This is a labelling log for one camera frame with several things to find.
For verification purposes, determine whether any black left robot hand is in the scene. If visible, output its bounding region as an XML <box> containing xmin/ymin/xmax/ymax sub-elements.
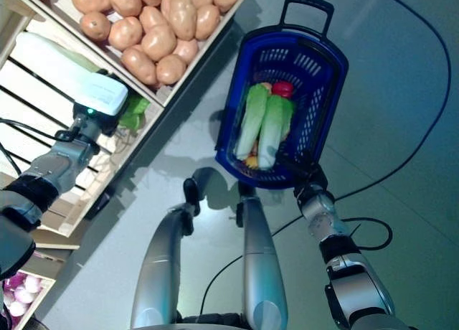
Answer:
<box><xmin>70</xmin><ymin>68</ymin><xmax>130</xmax><ymax>137</ymax></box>

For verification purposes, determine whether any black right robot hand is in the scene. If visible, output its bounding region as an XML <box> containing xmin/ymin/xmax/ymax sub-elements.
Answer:
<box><xmin>278</xmin><ymin>148</ymin><xmax>329</xmax><ymax>200</ymax></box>

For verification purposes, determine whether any green white napa cabbage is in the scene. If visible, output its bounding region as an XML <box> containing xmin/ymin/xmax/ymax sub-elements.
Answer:
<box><xmin>14</xmin><ymin>32</ymin><xmax>151</xmax><ymax>132</ymax></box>
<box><xmin>257</xmin><ymin>95</ymin><xmax>297</xmax><ymax>170</ymax></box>
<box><xmin>235</xmin><ymin>85</ymin><xmax>270</xmax><ymax>158</ymax></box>

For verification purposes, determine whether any blue plastic shopping basket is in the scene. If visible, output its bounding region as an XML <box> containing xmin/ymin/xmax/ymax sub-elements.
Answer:
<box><xmin>214</xmin><ymin>0</ymin><xmax>349</xmax><ymax>191</ymax></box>

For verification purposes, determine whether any wooden potato crate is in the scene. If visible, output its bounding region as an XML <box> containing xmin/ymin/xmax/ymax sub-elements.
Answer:
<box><xmin>10</xmin><ymin>0</ymin><xmax>254</xmax><ymax>108</ymax></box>

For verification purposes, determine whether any red bell pepper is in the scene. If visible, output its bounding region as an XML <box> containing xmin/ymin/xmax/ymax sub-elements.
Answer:
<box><xmin>271</xmin><ymin>80</ymin><xmax>295</xmax><ymax>98</ymax></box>

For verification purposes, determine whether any slatted wooden crate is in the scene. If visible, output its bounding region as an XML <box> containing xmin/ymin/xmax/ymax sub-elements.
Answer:
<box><xmin>0</xmin><ymin>0</ymin><xmax>166</xmax><ymax>250</ymax></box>

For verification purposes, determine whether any black stand foot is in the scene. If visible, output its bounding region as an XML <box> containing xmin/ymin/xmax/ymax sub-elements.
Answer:
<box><xmin>85</xmin><ymin>192</ymin><xmax>110</xmax><ymax>220</ymax></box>

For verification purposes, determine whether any dark robot waist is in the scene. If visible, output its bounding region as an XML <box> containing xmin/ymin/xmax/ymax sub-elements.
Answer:
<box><xmin>175</xmin><ymin>311</ymin><xmax>252</xmax><ymax>330</ymax></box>

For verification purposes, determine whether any silver left robot leg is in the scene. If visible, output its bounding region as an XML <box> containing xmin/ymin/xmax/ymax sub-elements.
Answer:
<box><xmin>129</xmin><ymin>177</ymin><xmax>202</xmax><ymax>329</ymax></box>

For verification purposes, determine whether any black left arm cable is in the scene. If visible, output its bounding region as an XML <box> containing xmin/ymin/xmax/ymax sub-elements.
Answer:
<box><xmin>0</xmin><ymin>117</ymin><xmax>69</xmax><ymax>176</ymax></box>

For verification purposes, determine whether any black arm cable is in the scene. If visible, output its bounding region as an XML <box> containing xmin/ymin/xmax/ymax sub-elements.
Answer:
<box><xmin>270</xmin><ymin>214</ymin><xmax>394</xmax><ymax>252</ymax></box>
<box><xmin>0</xmin><ymin>117</ymin><xmax>69</xmax><ymax>176</ymax></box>

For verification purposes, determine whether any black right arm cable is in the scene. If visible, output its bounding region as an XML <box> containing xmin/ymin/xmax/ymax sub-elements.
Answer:
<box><xmin>270</xmin><ymin>214</ymin><xmax>394</xmax><ymax>252</ymax></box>

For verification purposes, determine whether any thin black floor cable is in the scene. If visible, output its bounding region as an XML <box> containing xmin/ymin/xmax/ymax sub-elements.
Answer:
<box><xmin>200</xmin><ymin>254</ymin><xmax>245</xmax><ymax>315</ymax></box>

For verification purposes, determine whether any long black floor cable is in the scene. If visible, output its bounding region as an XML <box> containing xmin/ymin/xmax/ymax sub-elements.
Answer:
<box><xmin>333</xmin><ymin>0</ymin><xmax>452</xmax><ymax>202</ymax></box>

